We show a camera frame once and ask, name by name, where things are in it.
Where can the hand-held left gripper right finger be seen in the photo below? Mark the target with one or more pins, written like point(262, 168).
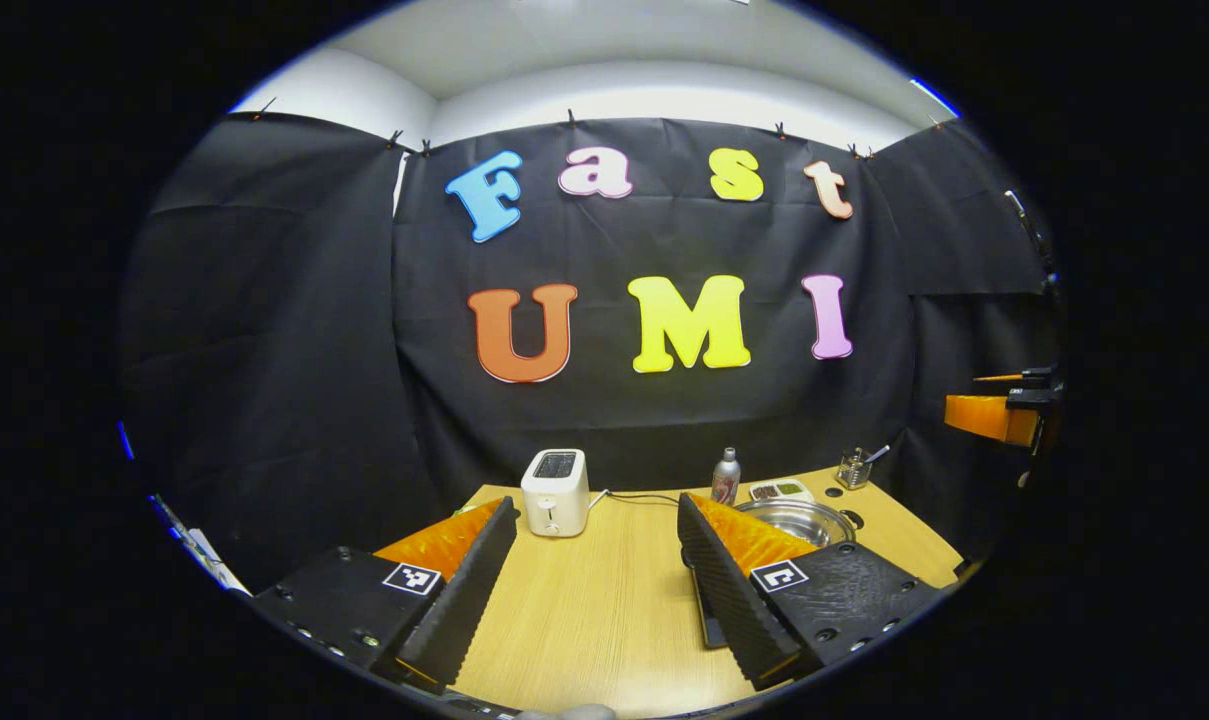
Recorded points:
point(729, 590)

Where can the white toaster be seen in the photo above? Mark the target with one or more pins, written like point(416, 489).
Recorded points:
point(554, 495)

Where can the silver printed bottle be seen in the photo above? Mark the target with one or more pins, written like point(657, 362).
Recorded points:
point(726, 480)

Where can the white divided food tray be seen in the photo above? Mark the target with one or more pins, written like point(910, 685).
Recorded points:
point(779, 490)

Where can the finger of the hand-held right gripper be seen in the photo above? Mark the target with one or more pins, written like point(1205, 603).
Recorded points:
point(984, 418)
point(1036, 376)

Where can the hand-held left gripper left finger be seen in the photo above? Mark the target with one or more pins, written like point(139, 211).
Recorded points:
point(474, 590)

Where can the clear glass cup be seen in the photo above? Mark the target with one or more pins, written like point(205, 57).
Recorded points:
point(852, 470)

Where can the black backdrop cloth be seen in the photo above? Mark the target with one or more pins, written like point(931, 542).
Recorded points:
point(614, 420)

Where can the white sheet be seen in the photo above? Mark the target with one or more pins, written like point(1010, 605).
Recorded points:
point(204, 550)

